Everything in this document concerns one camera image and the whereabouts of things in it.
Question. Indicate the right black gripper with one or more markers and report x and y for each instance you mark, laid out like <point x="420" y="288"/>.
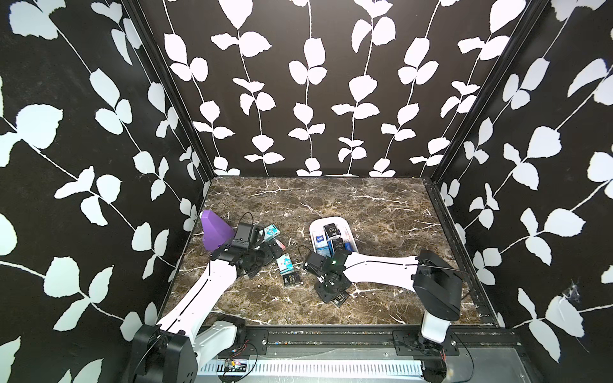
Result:
<point x="322" y="295"/>

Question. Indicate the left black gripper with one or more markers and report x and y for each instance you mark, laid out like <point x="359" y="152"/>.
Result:
<point x="268" y="256"/>

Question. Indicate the black tissue pack front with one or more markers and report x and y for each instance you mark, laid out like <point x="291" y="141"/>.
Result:
<point x="340" y="299"/>

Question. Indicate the teal bear tissue pack back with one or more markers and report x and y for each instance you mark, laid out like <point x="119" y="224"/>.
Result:
<point x="271" y="232"/>

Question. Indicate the teal bear tissue pack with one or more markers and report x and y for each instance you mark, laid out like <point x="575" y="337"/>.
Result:
<point x="285" y="264"/>
<point x="271" y="232"/>

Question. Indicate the pink Tempo tissue pack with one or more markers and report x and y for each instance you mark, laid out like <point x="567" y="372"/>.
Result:
<point x="280" y="245"/>

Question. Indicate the teal bear tissue pack front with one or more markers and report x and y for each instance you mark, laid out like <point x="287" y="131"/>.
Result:
<point x="285" y="264"/>

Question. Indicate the white plastic storage box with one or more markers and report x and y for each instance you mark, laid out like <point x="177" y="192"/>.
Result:
<point x="318" y="237"/>

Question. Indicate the black Face tissue pack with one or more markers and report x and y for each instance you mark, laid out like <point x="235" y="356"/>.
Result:
<point x="331" y="231"/>

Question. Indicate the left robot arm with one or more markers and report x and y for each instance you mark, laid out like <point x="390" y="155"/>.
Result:
<point x="175" y="348"/>

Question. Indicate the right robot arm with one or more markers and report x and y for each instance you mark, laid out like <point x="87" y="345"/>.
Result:
<point x="437" y="285"/>

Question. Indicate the purple plastic object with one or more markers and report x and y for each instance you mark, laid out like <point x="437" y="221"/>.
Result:
<point x="216" y="232"/>

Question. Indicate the white perforated cable duct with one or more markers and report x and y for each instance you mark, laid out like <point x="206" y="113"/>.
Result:
<point x="315" y="369"/>

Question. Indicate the black mounting rail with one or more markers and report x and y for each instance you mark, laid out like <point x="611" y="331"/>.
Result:
<point x="402" y="339"/>

